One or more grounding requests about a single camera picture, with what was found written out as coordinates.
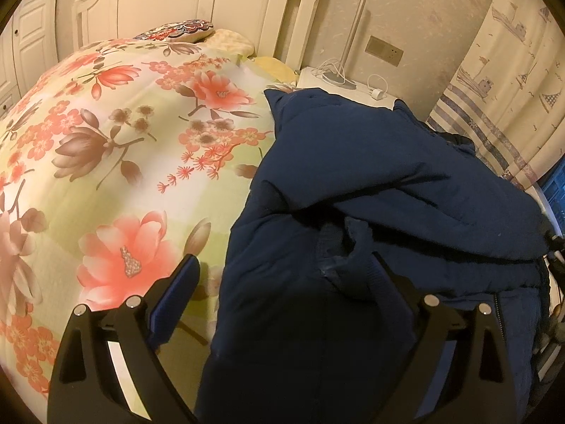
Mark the white desk lamp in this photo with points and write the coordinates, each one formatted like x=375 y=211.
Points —
x=337 y=80

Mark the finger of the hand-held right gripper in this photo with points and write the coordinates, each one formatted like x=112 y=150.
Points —
x=555 y=243

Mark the white nightstand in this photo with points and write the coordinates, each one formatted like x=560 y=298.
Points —
x=309 y=80

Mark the navy blue padded jacket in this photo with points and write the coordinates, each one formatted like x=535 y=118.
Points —
x=375 y=176

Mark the floral bed quilt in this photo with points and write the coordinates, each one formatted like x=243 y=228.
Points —
x=132 y=141

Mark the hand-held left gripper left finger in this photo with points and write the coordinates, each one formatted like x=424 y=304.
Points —
x=176 y=300

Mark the pale yellow pillow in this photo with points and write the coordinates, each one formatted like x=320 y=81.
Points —
x=231 y=40

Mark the patterned embroidered pillow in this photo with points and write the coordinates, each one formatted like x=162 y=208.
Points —
x=176 y=31

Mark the beige wall switch plate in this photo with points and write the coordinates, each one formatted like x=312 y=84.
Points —
x=385 y=51

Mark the blue object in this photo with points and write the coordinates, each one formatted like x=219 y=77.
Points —
x=555 y=194

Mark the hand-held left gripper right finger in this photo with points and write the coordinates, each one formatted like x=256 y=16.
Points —
x=397 y=282

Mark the yellow folded cloth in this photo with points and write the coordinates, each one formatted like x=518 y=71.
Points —
x=276 y=69

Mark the white wooden headboard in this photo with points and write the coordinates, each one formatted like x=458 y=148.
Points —
x=198 y=0

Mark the white wardrobe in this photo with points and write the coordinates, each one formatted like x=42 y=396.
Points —
x=31 y=39

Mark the boat print curtain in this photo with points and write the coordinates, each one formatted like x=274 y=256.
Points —
x=507 y=75

